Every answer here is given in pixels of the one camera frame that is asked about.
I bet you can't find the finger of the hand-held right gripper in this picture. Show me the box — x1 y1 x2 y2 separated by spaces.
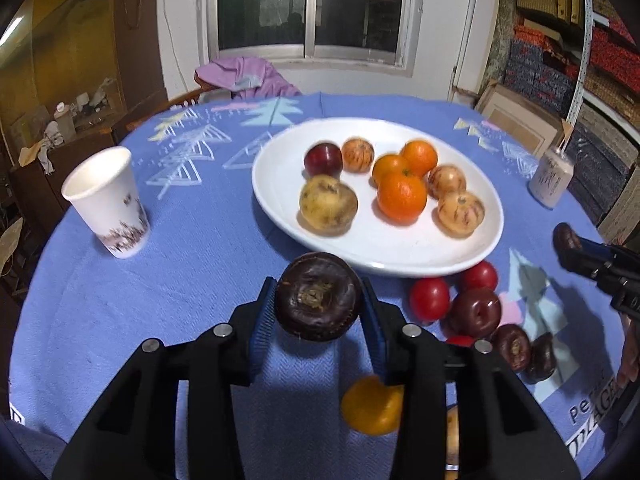
580 240 640 266
560 245 621 286

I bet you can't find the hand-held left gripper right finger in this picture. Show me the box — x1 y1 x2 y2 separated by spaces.
361 277 583 480

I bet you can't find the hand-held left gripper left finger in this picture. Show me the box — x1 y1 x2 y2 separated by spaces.
52 276 278 480

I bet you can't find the dark purple water chestnut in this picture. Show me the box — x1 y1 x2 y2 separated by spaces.
552 222 583 257
275 252 364 343

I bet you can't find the yellow tomato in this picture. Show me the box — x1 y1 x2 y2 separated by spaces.
340 375 405 436

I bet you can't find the white oval plate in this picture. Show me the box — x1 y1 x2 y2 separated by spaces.
251 117 504 278

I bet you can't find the dark mangosteen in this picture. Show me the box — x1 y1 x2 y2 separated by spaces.
491 323 533 372
522 332 557 385

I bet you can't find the tan oval fruit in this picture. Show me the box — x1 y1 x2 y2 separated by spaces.
442 405 461 480

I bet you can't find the yellow brown speckled fruit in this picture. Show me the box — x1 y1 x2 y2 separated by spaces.
299 174 359 235

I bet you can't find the large orange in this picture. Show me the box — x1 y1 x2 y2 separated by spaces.
377 170 427 225

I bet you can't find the small orange tangerine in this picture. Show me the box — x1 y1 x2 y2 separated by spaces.
371 154 413 188
400 139 439 178

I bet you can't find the dark red plum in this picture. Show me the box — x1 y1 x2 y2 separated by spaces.
446 287 502 338
303 143 344 179

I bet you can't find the small striped pepino melon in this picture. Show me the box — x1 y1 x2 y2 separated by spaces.
341 137 376 174

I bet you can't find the person's right hand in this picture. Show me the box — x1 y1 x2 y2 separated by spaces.
616 311 640 387

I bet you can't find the stack of dark boxes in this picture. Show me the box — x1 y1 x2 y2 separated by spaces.
565 120 640 231

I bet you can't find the white drink can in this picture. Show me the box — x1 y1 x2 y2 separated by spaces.
528 146 576 210

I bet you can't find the stack of patterned boxes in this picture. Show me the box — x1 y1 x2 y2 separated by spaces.
505 10 640 131

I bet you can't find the white paper cup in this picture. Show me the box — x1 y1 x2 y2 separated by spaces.
61 147 151 259

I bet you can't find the white metal shelf rack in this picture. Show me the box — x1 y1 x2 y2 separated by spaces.
567 0 596 133

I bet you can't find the green patterned board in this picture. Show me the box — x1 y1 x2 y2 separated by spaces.
482 0 516 91

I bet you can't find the white pole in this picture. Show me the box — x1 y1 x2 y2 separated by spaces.
452 0 478 93

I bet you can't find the wooden chair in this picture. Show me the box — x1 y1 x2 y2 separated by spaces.
111 87 211 143

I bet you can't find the purple cloth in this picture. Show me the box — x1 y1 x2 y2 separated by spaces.
194 56 303 103

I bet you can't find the white crumpled cloth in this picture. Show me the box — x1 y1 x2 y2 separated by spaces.
20 122 63 176

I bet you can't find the sliding glass window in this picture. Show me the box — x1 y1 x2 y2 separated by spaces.
207 0 426 78

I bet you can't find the wooden glass-door cabinet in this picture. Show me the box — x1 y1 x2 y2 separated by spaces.
0 0 168 161

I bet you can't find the hanging cord loop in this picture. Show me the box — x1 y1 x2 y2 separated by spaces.
125 0 151 31

